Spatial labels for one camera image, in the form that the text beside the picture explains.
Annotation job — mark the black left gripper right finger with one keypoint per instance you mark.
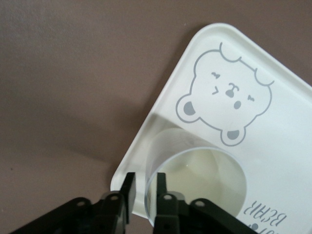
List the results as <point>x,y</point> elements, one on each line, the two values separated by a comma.
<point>175,214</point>

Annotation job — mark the white plastic cup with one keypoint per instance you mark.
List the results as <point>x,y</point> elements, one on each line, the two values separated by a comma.
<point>207,170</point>

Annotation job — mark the white bear print tray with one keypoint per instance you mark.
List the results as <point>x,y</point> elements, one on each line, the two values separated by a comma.
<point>219,73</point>

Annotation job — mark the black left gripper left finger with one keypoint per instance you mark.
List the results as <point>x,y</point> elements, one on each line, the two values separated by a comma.
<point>112,212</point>

